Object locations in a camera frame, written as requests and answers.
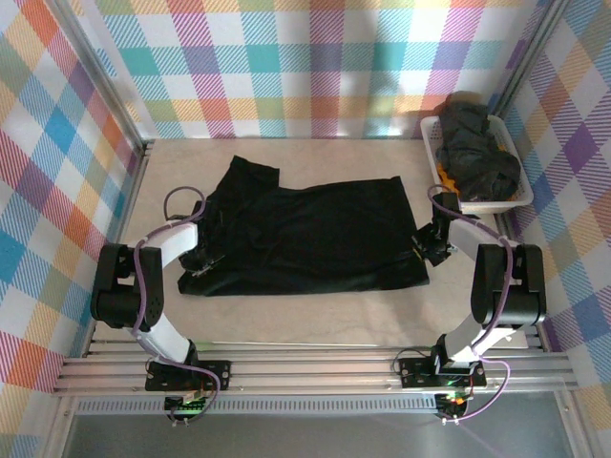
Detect dark grey crumpled t-shirt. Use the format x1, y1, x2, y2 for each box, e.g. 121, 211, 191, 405
433, 97, 522, 202

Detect left circuit board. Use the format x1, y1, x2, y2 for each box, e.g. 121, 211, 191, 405
163, 391, 214, 415

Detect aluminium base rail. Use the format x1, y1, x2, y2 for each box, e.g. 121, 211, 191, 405
52, 339, 581, 396

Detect white plastic basket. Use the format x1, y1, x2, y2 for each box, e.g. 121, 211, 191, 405
419, 114, 534, 215

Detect black t-shirt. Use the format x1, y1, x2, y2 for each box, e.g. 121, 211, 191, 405
177, 155, 431, 298

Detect aluminium right corner post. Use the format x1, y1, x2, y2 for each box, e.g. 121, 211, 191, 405
489, 0, 574, 115

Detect aluminium left side rail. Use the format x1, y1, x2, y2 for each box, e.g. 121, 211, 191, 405
80, 140, 154, 357

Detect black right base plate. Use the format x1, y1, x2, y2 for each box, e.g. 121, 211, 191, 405
398, 356, 488, 388

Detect aluminium corner post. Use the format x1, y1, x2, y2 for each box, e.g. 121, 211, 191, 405
489, 0, 574, 115
50, 0, 154, 154

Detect orange t-shirt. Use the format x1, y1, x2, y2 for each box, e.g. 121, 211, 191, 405
432, 133, 519, 201

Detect right circuit board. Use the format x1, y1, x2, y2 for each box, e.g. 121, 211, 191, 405
434, 389, 474, 412

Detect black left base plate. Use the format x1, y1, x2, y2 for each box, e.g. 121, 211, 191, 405
145, 360, 234, 392

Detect aluminium left corner post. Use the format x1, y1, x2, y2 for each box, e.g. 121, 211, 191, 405
50, 0, 154, 154

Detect grey metal sheet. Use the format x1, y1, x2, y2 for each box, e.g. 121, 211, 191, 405
61, 412, 574, 458

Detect perforated metal cable tray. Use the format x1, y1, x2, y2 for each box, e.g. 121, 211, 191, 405
75, 398, 439, 417

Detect circuit board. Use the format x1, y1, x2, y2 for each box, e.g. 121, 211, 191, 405
163, 391, 214, 415
434, 389, 474, 412

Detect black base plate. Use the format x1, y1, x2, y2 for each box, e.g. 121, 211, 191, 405
398, 356, 488, 388
145, 360, 234, 392

